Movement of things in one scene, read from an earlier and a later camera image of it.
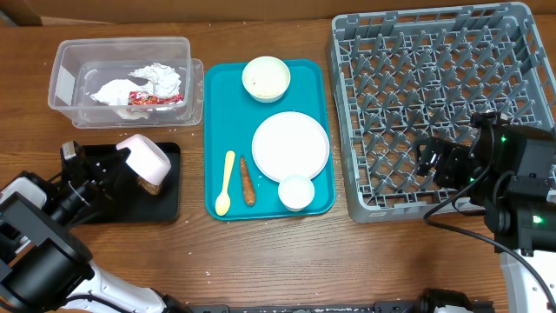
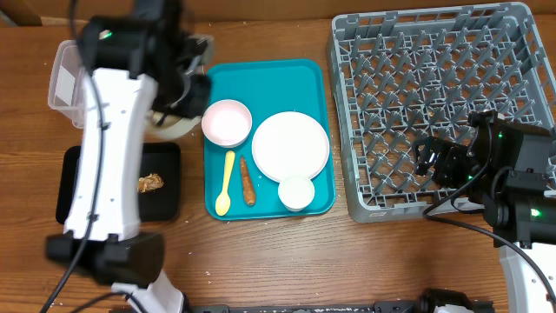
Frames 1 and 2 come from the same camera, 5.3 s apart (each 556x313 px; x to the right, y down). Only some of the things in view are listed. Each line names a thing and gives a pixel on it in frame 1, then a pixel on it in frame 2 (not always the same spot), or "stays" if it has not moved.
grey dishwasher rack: x=400 y=76 stays
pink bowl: x=147 y=161 -> x=227 y=123
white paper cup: x=296 y=193 stays
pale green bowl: x=266 y=78 -> x=165 y=126
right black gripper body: x=453 y=172 stays
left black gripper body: x=86 y=188 -> x=188 y=96
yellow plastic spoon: x=223 y=202 stays
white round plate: x=290 y=143 stays
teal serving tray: x=231 y=117 stays
